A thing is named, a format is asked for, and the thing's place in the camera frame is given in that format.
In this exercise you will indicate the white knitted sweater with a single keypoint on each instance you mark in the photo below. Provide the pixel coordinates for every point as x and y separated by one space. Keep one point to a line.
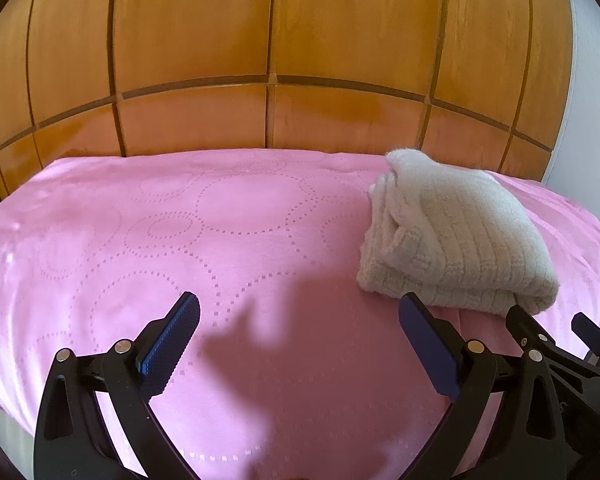
470 240

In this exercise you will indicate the pink blanket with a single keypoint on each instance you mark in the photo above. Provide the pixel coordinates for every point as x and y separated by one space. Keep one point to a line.
180 220

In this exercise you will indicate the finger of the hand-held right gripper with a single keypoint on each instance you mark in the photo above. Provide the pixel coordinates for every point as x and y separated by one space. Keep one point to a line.
592 335
525 327

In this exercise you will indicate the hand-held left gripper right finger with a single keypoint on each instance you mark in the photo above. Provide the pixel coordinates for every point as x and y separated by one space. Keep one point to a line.
430 345

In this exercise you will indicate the wooden headboard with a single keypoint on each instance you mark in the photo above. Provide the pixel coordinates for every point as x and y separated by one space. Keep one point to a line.
330 20

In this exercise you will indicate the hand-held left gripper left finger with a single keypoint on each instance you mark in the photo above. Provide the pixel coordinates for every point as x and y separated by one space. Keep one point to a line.
172 340

